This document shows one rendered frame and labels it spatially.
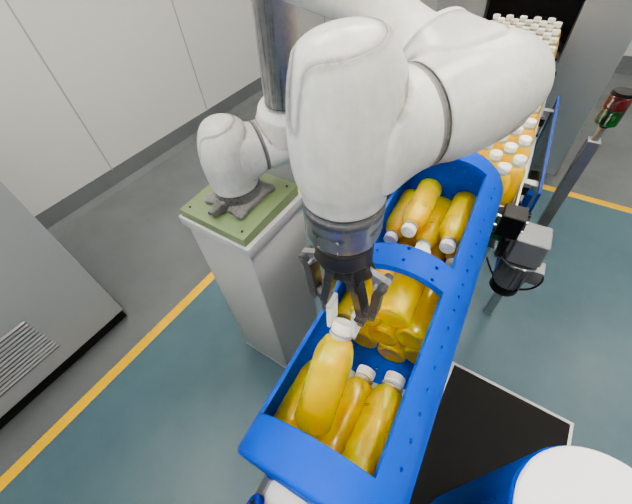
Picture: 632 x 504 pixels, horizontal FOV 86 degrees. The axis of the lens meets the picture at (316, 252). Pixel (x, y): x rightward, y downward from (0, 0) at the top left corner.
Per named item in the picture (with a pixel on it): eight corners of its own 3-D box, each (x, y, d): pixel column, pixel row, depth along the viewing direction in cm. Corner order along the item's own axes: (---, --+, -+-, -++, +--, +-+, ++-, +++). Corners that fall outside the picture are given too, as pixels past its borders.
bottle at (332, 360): (337, 435, 60) (369, 342, 56) (301, 438, 57) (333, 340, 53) (321, 408, 66) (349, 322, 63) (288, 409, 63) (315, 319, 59)
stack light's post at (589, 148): (483, 311, 195) (587, 141, 111) (485, 306, 197) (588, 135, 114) (491, 314, 193) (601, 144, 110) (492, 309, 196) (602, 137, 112)
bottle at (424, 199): (433, 201, 102) (414, 242, 92) (414, 188, 102) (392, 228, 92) (447, 186, 96) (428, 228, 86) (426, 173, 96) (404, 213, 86)
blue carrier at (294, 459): (245, 460, 69) (222, 439, 47) (395, 203, 117) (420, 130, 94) (371, 548, 62) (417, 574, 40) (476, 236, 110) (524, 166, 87)
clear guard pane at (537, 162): (492, 275, 156) (538, 194, 119) (518, 179, 199) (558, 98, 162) (493, 276, 156) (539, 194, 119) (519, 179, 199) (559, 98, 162)
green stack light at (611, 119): (593, 125, 107) (602, 110, 103) (594, 116, 110) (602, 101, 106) (617, 129, 104) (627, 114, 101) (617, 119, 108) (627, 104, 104)
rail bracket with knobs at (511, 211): (485, 235, 114) (496, 213, 106) (490, 222, 118) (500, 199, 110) (517, 245, 111) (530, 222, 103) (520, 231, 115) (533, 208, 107)
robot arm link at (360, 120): (325, 245, 31) (436, 196, 35) (313, 68, 20) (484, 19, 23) (279, 183, 38) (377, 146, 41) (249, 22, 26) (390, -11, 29)
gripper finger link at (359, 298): (352, 253, 46) (362, 255, 45) (364, 302, 53) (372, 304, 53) (340, 273, 44) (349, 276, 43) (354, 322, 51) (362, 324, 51)
